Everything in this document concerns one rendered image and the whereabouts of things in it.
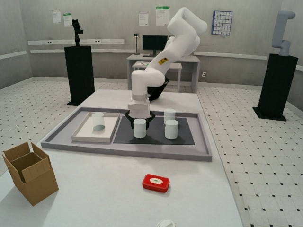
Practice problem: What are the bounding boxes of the brown cardboard box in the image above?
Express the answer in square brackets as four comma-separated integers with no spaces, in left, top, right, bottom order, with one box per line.
[2,142,59,206]

